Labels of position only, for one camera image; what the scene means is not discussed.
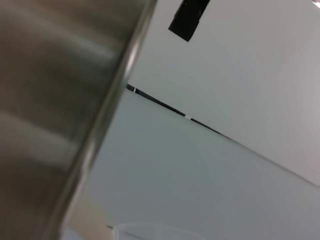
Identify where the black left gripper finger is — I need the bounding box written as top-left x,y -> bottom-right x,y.
167,0 -> 211,43

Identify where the large stainless steel bowl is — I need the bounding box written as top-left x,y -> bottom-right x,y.
0,0 -> 158,240

